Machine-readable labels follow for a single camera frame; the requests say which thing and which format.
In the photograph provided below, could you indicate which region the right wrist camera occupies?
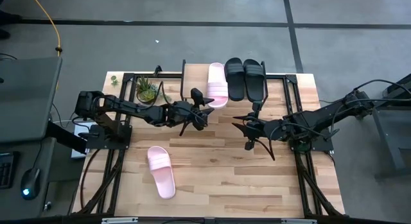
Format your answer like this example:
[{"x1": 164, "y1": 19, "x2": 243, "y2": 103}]
[{"x1": 252, "y1": 101, "x2": 263, "y2": 118}]

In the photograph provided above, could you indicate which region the potted succulent plant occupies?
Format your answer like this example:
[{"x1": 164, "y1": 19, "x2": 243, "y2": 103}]
[{"x1": 135, "y1": 75, "x2": 173, "y2": 105}]

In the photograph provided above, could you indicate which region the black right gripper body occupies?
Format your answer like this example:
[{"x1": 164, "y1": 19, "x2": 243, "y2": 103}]
[{"x1": 246, "y1": 118, "x2": 286, "y2": 142}]

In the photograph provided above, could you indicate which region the black metal table frame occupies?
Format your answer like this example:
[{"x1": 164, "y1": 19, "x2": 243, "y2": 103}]
[{"x1": 72, "y1": 72, "x2": 346, "y2": 218}]

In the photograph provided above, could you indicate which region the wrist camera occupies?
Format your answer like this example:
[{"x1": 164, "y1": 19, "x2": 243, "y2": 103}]
[
  {"x1": 252, "y1": 101, "x2": 263, "y2": 118},
  {"x1": 190, "y1": 87, "x2": 206, "y2": 108}
]

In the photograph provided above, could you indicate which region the pink rubber slide sandal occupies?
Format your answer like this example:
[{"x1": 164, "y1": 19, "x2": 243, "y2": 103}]
[
  {"x1": 207, "y1": 62, "x2": 229, "y2": 109},
  {"x1": 146, "y1": 146, "x2": 177, "y2": 200}
]

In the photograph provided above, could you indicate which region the black computer mouse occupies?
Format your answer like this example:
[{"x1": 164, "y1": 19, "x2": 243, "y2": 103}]
[{"x1": 20, "y1": 168, "x2": 42, "y2": 201}]

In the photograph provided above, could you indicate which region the white box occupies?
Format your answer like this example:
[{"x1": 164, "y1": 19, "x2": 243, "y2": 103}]
[{"x1": 71, "y1": 121, "x2": 89, "y2": 159}]

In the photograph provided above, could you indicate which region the black keyboard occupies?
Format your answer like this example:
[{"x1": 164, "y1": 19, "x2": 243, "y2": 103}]
[{"x1": 0, "y1": 152, "x2": 15, "y2": 189}]

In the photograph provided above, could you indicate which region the silver metal bracket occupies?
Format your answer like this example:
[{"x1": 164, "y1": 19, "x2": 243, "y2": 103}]
[
  {"x1": 281, "y1": 218, "x2": 318, "y2": 224},
  {"x1": 101, "y1": 217, "x2": 139, "y2": 224}
]

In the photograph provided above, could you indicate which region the wooden shelf with black frame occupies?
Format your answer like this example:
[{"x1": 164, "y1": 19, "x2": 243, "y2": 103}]
[{"x1": 180, "y1": 59, "x2": 269, "y2": 105}]

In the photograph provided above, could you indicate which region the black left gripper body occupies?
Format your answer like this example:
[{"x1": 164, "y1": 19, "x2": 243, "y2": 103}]
[{"x1": 166, "y1": 101, "x2": 209, "y2": 130}]

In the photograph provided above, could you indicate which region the black rubber slide sandal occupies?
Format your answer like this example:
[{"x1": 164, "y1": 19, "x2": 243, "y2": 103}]
[
  {"x1": 223, "y1": 57, "x2": 247, "y2": 102},
  {"x1": 243, "y1": 58, "x2": 266, "y2": 103}
]

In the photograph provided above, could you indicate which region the grey metal stand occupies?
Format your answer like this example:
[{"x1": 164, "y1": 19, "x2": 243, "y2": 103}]
[{"x1": 354, "y1": 73, "x2": 411, "y2": 180}]

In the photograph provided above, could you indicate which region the yellow cable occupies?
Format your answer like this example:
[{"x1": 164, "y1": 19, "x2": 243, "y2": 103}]
[{"x1": 28, "y1": 0, "x2": 62, "y2": 57}]

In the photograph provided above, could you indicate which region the grey desk panel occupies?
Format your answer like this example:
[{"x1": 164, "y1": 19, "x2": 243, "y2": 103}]
[{"x1": 0, "y1": 56, "x2": 63, "y2": 144}]

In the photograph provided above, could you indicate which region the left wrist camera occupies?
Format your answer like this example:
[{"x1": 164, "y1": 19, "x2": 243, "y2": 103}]
[{"x1": 190, "y1": 87, "x2": 206, "y2": 108}]

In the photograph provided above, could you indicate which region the dark grey desk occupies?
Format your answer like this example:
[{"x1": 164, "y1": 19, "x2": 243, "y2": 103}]
[{"x1": 0, "y1": 137, "x2": 56, "y2": 220}]

